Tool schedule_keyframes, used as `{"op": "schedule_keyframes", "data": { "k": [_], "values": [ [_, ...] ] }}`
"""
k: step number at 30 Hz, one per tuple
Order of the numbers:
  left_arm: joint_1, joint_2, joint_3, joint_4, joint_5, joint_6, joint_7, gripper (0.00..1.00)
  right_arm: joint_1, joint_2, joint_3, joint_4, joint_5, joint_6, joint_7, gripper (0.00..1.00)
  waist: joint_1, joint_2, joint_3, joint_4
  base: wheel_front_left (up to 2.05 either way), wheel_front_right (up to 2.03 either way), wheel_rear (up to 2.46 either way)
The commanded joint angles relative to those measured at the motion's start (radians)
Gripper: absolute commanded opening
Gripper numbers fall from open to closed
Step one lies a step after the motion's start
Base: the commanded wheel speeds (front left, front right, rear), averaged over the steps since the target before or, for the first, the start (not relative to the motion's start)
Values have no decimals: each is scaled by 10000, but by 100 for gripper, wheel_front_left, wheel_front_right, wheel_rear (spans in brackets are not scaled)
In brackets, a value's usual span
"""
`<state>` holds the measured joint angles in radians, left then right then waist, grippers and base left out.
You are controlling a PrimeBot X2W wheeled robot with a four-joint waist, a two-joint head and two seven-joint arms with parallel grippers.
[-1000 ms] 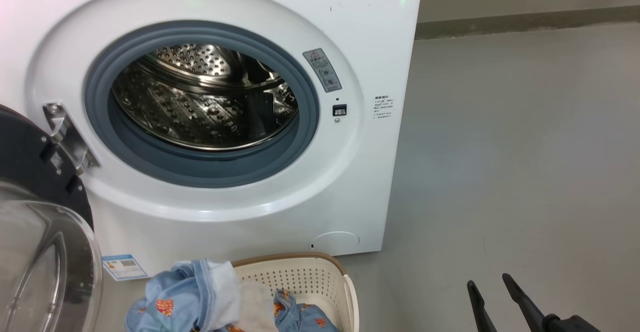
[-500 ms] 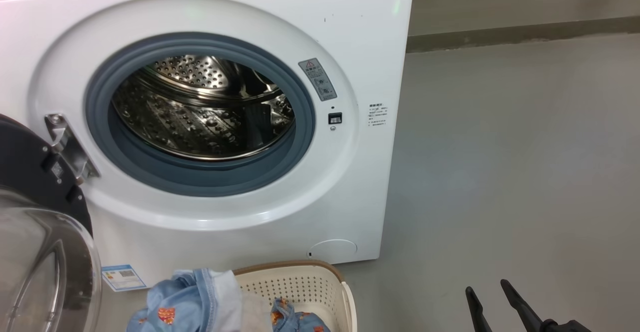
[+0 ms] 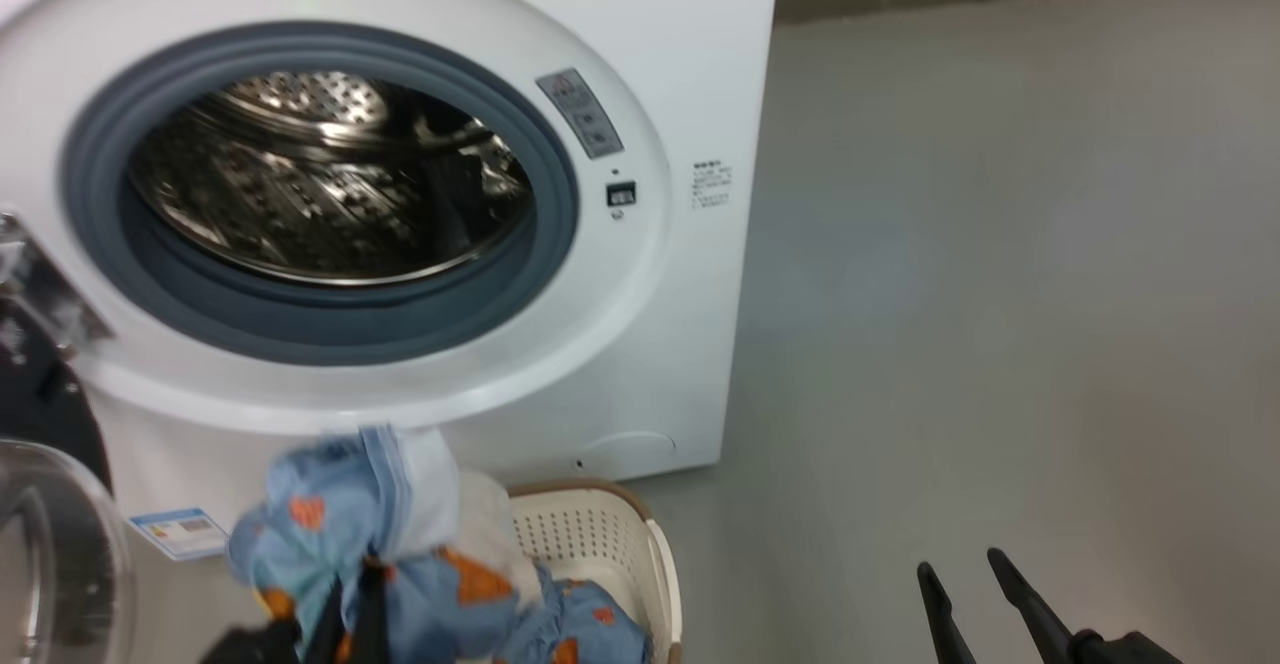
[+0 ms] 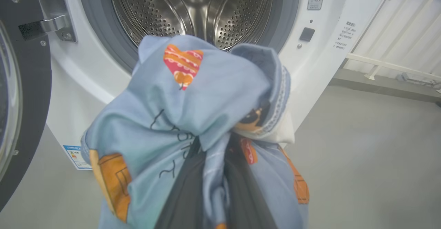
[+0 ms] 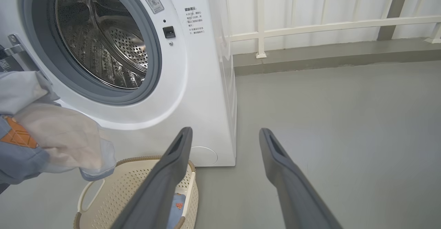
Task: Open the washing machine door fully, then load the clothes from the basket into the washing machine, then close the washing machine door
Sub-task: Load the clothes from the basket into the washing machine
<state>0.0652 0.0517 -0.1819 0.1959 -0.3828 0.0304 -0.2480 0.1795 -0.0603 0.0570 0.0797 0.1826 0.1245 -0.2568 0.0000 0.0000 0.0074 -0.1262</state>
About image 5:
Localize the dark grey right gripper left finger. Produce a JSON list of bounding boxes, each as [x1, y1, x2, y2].
[[110, 127, 193, 229]]

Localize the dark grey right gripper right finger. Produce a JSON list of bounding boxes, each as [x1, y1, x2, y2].
[[259, 128, 343, 229]]

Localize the pale blue garment small prints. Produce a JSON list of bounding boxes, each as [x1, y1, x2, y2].
[[167, 192, 187, 229]]

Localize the white cloth garment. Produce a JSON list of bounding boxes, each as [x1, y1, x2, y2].
[[14, 102, 117, 182]]

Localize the blue garment with orange patches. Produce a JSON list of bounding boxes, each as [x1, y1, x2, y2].
[[0, 71, 61, 185]]

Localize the black round glass washer door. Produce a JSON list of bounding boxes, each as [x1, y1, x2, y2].
[[0, 33, 52, 84]]

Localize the cream perforated laundry basket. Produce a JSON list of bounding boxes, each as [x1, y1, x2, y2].
[[73, 156, 199, 229]]

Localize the white front-load washing machine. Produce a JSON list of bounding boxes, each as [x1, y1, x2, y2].
[[0, 0, 238, 168]]

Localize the round white filter cover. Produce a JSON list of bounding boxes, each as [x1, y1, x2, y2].
[[189, 146, 218, 167]]

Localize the white metal railing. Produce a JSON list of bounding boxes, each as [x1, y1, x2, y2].
[[220, 0, 441, 59]]

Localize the grey post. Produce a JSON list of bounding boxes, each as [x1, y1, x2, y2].
[[377, 0, 412, 42]]

